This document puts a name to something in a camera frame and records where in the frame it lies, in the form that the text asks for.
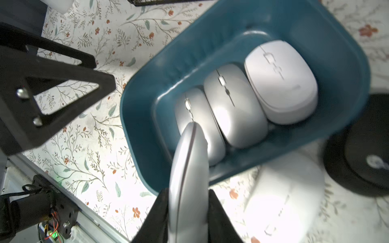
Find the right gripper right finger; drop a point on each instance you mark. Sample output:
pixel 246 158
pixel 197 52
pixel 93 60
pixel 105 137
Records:
pixel 220 228

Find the black Lecoo mouse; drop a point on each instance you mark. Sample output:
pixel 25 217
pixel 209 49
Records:
pixel 357 158

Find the white mouse large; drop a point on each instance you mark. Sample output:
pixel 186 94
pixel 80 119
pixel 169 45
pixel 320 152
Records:
pixel 283 82

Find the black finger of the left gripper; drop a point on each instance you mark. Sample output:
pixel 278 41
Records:
pixel 30 65

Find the silver mouse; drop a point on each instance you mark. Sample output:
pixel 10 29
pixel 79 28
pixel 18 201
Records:
pixel 235 107
pixel 193 106

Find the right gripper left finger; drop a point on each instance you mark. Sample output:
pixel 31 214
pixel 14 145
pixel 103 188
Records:
pixel 155 226

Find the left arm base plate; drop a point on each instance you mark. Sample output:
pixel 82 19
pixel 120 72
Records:
pixel 39 202

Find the teal plastic storage box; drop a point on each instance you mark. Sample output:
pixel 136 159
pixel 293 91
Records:
pixel 227 33

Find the black wire desk organizer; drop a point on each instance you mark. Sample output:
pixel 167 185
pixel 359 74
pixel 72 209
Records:
pixel 141 3

